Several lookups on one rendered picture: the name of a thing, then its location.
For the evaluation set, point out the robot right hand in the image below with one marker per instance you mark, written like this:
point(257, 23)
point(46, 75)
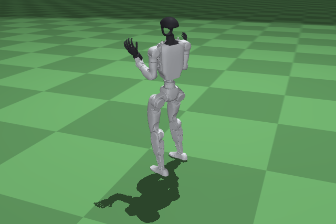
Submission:
point(184, 36)

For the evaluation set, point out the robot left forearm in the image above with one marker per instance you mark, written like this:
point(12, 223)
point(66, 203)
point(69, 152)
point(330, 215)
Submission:
point(143, 68)

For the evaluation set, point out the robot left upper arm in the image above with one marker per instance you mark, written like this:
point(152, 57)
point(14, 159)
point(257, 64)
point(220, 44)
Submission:
point(153, 54)

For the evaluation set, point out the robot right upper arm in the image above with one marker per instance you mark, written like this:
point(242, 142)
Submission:
point(187, 47)

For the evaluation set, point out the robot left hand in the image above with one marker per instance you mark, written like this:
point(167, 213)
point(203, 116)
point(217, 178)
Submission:
point(131, 49)

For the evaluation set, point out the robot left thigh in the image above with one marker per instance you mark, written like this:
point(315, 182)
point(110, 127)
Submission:
point(156, 101)

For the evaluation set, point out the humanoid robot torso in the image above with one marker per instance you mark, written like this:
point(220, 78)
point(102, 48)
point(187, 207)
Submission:
point(170, 65)

